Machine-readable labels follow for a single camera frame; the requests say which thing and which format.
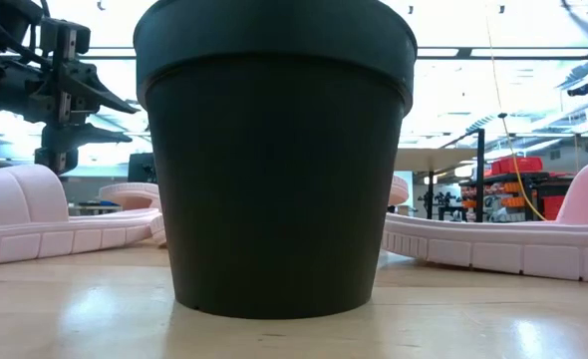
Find green plant, black pot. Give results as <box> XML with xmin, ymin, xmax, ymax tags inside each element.
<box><xmin>133</xmin><ymin>0</ymin><xmax>419</xmax><ymax>320</ymax></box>

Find black far table equipment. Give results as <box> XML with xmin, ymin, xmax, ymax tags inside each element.
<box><xmin>417</xmin><ymin>190</ymin><xmax>469</xmax><ymax>223</ymax></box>

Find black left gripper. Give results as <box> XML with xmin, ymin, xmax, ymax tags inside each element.
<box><xmin>0</xmin><ymin>17</ymin><xmax>141</xmax><ymax>175</ymax></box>

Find thin yellow hanging cable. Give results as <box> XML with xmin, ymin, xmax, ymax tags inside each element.
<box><xmin>483</xmin><ymin>0</ymin><xmax>548</xmax><ymax>222</ymax></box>

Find red storage bins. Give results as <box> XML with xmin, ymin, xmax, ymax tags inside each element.
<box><xmin>482</xmin><ymin>156</ymin><xmax>544</xmax><ymax>177</ymax></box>

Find black-framed wooden shoe shelf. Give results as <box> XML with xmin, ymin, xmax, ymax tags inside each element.
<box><xmin>392</xmin><ymin>128</ymin><xmax>487</xmax><ymax>224</ymax></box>

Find far work table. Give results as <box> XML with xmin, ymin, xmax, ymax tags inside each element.
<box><xmin>68</xmin><ymin>198</ymin><xmax>126</xmax><ymax>216</ymax></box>

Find red crate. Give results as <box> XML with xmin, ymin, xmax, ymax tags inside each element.
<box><xmin>542</xmin><ymin>194</ymin><xmax>567</xmax><ymax>220</ymax></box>

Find pink foam slide sandal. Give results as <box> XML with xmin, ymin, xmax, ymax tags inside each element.
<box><xmin>98</xmin><ymin>181</ymin><xmax>163</xmax><ymax>211</ymax></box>
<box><xmin>381</xmin><ymin>152</ymin><xmax>588</xmax><ymax>285</ymax></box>
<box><xmin>0</xmin><ymin>163</ymin><xmax>168</xmax><ymax>268</ymax></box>
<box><xmin>387</xmin><ymin>174</ymin><xmax>411</xmax><ymax>207</ymax></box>

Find black storage rack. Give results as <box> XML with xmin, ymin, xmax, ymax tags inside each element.
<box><xmin>458</xmin><ymin>172</ymin><xmax>577</xmax><ymax>223</ymax></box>

